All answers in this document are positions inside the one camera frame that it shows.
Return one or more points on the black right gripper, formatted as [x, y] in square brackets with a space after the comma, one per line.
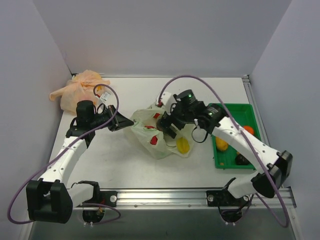
[169, 126]

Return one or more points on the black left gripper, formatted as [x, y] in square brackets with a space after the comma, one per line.
[114, 122]

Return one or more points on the yellow green starfruit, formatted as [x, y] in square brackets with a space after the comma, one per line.
[182, 145]

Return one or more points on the pink dragon fruit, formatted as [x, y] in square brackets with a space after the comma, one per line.
[151, 127]

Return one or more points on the pale green plastic bag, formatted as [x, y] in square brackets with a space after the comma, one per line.
[168, 145]

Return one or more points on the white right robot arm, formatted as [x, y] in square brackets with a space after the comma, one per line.
[272, 166]

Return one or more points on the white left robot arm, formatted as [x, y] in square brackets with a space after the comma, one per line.
[48, 198]

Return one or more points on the orange filled plastic bag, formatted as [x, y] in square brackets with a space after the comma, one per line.
[77, 89]

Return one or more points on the yellow orange lemon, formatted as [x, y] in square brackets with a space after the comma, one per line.
[221, 145]

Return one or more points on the green plastic tray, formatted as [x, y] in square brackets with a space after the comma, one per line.
[243, 114]

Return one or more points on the orange tangerine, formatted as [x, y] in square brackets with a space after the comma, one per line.
[249, 129]

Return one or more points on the dark purple passion fruit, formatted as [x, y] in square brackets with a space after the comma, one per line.
[240, 160]

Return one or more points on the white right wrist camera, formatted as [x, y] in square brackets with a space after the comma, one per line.
[165, 101]

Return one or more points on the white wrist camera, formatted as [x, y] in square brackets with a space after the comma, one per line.
[165, 101]
[104, 97]

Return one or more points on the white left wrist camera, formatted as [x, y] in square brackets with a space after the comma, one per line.
[104, 97]

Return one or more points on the aluminium right side rail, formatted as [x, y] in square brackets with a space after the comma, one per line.
[252, 100]

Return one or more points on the aluminium rail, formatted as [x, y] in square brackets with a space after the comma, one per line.
[169, 199]
[252, 100]

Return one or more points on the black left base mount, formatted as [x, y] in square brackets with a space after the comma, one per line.
[104, 197]

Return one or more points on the aluminium front rail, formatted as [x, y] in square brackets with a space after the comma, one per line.
[169, 199]

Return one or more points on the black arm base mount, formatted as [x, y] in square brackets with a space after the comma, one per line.
[221, 197]

